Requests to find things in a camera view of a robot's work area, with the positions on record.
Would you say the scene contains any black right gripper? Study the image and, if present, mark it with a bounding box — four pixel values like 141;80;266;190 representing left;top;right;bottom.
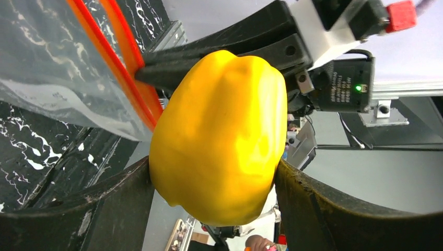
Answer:
287;58;375;116

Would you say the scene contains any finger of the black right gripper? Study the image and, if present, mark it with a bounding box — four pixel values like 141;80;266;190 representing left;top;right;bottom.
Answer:
143;1;298;66
134;34;313;91

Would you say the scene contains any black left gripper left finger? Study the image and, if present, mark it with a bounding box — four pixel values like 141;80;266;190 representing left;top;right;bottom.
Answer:
1;157;154;250

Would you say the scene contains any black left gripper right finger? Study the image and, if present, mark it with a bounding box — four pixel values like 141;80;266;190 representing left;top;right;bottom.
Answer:
275;161;442;250

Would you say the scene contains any yellow toy bell pepper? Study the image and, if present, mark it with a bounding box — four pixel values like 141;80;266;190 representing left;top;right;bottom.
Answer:
149;65;287;226

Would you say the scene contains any clear zip bag orange zipper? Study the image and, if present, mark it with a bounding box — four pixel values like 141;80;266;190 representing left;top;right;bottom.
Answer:
1;1;151;141

